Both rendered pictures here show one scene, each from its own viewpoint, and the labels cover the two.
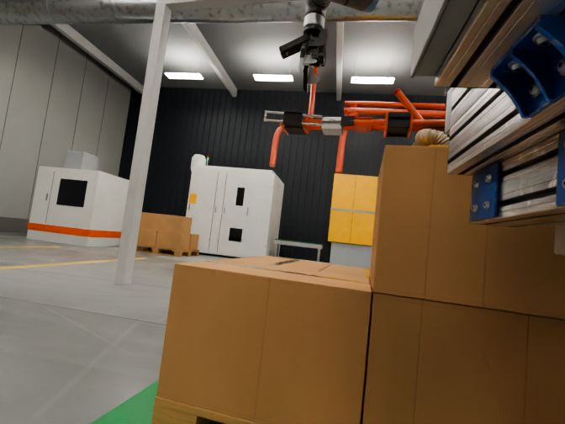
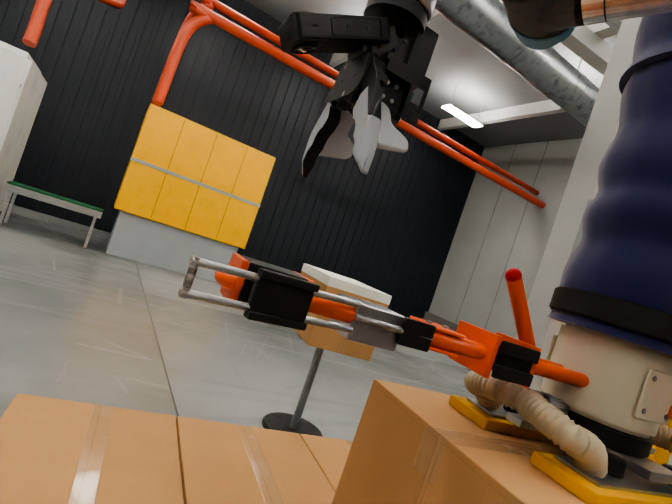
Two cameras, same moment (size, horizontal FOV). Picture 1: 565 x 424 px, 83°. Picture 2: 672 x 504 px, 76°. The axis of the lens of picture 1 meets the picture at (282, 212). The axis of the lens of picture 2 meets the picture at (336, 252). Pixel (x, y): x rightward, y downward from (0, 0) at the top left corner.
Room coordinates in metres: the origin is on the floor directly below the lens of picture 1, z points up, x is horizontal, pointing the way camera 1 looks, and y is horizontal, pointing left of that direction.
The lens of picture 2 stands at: (0.72, 0.24, 1.13)
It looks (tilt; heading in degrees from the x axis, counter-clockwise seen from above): 1 degrees up; 321
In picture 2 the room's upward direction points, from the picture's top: 19 degrees clockwise
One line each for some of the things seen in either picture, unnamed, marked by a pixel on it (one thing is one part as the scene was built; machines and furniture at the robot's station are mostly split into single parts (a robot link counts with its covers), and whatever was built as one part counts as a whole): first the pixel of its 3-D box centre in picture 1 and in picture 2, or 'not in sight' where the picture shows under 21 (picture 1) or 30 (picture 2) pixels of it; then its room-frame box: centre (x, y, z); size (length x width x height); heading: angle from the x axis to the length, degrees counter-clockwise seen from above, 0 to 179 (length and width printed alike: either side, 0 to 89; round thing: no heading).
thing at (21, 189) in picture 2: (298, 253); (52, 215); (8.54, -0.53, 0.32); 1.25 x 0.50 x 0.64; 80
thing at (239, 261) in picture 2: (296, 124); (265, 286); (1.14, -0.01, 1.07); 0.08 x 0.07 x 0.05; 74
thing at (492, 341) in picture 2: (398, 124); (493, 353); (1.04, -0.35, 1.07); 0.10 x 0.08 x 0.06; 164
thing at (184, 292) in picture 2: (308, 118); (329, 312); (1.06, -0.05, 1.07); 0.31 x 0.03 x 0.05; 87
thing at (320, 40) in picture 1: (314, 47); (384, 67); (1.10, -0.05, 1.35); 0.09 x 0.08 x 0.12; 79
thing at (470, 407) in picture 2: not in sight; (537, 417); (1.06, -0.62, 0.97); 0.34 x 0.10 x 0.05; 74
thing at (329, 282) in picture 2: not in sight; (334, 308); (2.77, -1.54, 0.82); 0.60 x 0.40 x 0.40; 160
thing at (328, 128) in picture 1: (333, 126); (366, 321); (1.10, -0.14, 1.07); 0.07 x 0.07 x 0.04; 74
